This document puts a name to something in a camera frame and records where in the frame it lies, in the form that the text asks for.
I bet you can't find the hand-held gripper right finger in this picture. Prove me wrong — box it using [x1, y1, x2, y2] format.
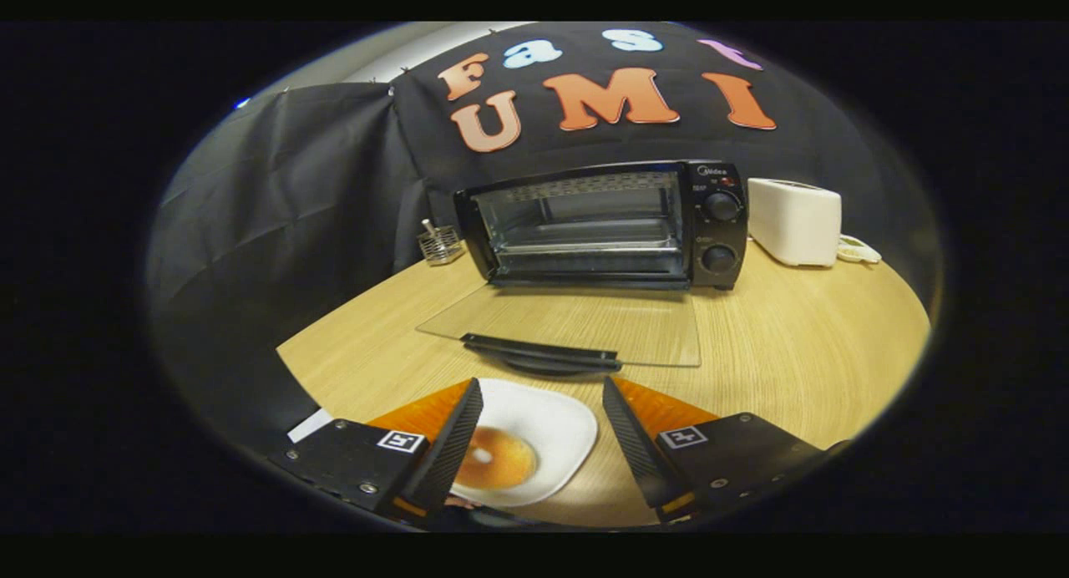
[601, 376, 853, 525]

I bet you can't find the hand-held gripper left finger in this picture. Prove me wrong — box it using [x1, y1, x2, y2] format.
[267, 378, 485, 529]

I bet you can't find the brown bagel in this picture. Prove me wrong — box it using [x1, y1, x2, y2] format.
[455, 426, 539, 491]

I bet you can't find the black toaster oven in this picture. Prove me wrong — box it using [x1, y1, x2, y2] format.
[416, 160, 750, 377]

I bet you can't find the white bread toaster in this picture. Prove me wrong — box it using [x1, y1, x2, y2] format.
[747, 178, 843, 268]

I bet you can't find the square white plate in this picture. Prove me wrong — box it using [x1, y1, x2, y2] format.
[451, 378, 600, 509]

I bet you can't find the white paper sheet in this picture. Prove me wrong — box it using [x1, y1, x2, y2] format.
[287, 408, 335, 444]

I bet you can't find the white power cable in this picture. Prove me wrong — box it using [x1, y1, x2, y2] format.
[838, 235, 883, 266]

